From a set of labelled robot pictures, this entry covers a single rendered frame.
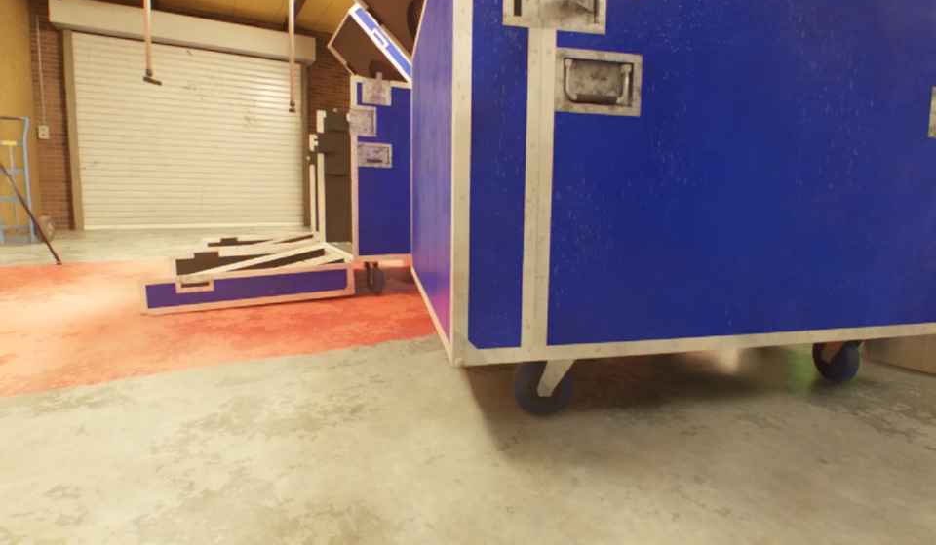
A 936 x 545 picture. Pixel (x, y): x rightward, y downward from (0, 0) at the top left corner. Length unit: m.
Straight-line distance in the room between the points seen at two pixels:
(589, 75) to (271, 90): 7.50
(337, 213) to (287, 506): 2.29
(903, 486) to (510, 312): 0.68
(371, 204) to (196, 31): 6.20
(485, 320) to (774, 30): 0.74
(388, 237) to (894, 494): 1.77
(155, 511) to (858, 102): 1.38
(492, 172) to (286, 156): 7.36
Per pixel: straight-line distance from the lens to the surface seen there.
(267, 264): 2.61
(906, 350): 1.72
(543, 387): 0.96
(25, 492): 0.98
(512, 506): 0.74
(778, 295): 1.05
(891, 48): 1.25
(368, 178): 2.05
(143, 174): 7.92
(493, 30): 0.78
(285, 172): 8.00
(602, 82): 0.84
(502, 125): 0.75
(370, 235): 2.06
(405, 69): 3.42
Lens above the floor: 0.43
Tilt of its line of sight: 6 degrees down
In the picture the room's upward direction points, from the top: 1 degrees clockwise
